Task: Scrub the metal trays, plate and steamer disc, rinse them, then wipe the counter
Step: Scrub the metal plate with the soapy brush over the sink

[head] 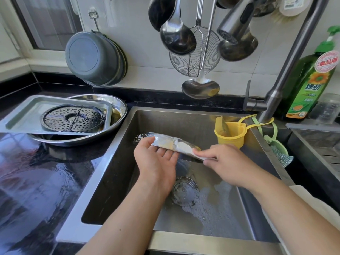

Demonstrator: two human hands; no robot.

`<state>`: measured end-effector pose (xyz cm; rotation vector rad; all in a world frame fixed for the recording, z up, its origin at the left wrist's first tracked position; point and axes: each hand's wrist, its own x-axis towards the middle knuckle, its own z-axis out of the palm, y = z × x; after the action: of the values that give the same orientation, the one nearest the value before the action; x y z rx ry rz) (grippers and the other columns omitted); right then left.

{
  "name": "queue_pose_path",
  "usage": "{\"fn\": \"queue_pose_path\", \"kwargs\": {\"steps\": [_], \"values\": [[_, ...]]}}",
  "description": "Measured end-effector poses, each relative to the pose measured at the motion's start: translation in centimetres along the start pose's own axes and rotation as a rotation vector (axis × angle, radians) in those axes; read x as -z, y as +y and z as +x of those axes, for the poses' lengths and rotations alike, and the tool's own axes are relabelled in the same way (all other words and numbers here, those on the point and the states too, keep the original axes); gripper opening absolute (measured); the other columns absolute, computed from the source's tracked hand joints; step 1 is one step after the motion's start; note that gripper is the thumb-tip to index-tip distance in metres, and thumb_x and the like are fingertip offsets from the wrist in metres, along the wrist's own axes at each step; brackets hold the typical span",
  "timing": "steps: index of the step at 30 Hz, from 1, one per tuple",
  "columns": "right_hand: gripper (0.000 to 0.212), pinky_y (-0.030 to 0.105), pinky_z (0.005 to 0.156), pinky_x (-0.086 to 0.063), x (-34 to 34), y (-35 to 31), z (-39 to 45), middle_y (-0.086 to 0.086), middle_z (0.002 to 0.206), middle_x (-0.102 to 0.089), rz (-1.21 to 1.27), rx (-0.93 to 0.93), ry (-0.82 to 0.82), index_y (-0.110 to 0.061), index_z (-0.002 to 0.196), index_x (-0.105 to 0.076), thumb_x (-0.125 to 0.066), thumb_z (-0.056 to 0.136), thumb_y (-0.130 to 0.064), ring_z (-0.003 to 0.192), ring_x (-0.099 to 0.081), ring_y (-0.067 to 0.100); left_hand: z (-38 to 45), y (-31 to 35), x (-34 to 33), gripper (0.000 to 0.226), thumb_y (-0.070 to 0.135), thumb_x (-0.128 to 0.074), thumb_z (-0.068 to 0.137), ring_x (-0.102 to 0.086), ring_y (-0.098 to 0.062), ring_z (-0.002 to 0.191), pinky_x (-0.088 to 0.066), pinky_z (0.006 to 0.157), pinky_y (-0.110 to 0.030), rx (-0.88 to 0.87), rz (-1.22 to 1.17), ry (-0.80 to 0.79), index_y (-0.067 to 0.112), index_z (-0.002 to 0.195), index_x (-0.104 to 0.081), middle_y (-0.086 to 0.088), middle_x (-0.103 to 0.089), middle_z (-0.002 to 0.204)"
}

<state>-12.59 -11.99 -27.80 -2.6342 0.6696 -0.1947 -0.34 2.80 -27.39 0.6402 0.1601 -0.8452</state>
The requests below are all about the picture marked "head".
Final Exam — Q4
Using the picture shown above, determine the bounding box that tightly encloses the yellow hanging sink cup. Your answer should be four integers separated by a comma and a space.
214, 114, 256, 150

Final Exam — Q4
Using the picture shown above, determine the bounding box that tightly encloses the person's right forearm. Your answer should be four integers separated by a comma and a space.
244, 170, 340, 255

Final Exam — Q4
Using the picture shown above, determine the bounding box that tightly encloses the wire mesh skimmer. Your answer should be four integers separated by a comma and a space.
169, 0, 222, 78

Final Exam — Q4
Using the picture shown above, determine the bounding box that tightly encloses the round steel basin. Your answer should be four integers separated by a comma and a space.
29, 93, 129, 147

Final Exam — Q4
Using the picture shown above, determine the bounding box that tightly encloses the rectangular steel tray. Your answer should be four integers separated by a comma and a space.
0, 94, 114, 137

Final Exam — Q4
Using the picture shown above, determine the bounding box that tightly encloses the clear plastic cup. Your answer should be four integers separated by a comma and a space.
309, 92, 340, 125

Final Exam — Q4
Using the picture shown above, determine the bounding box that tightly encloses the yellow-handled steel ladle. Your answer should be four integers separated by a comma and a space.
181, 0, 221, 100

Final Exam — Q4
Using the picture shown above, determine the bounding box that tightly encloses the grey hanging basin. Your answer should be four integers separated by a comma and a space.
64, 31, 121, 87

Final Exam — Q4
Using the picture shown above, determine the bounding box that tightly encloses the green dish soap bottle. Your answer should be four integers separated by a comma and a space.
284, 24, 340, 120

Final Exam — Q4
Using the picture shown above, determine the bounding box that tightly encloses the person's left hand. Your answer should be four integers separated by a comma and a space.
133, 136, 181, 195

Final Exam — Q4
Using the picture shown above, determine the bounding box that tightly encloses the person's left forearm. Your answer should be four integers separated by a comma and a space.
77, 183, 173, 255

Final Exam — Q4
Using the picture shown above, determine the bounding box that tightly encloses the steel sink drain tray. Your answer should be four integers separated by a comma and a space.
285, 121, 340, 182

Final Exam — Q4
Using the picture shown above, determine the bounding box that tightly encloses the steel soup ladle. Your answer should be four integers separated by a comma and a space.
159, 0, 198, 56

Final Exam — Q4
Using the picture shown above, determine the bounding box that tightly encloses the white cleaning brush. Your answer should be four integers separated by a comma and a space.
172, 139, 211, 160

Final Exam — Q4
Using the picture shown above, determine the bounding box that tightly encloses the green hanging sponge holder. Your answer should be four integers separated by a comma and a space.
253, 116, 294, 168

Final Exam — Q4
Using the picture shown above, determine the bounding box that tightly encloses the stainless steel sink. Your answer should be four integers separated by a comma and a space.
55, 106, 296, 255

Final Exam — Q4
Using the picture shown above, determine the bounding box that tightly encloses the round steel pan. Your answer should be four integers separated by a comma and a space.
132, 130, 206, 163

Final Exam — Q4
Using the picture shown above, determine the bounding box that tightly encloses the person's right hand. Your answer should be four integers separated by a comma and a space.
192, 144, 261, 188

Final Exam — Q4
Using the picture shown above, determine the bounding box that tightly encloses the white dish rag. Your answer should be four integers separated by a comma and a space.
262, 183, 340, 255

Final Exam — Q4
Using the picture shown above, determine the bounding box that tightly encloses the white dish brush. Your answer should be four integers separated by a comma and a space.
278, 0, 313, 18

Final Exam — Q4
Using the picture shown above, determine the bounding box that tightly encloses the dark green hanging basin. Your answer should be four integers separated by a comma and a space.
112, 38, 129, 83

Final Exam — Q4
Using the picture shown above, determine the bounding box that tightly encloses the orange-handled brass ladle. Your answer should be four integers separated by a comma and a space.
215, 0, 243, 10

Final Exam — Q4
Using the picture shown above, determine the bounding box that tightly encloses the steel gooseneck faucet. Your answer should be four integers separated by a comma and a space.
216, 0, 330, 125

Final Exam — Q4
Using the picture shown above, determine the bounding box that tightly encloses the black round steamer rack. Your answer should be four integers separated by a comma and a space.
40, 104, 106, 134

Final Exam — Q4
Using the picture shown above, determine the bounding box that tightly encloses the steel wall hook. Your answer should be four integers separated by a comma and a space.
87, 10, 101, 34

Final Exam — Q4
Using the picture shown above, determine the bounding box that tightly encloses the hanging steel ladles and skimmer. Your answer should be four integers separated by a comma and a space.
148, 0, 177, 33

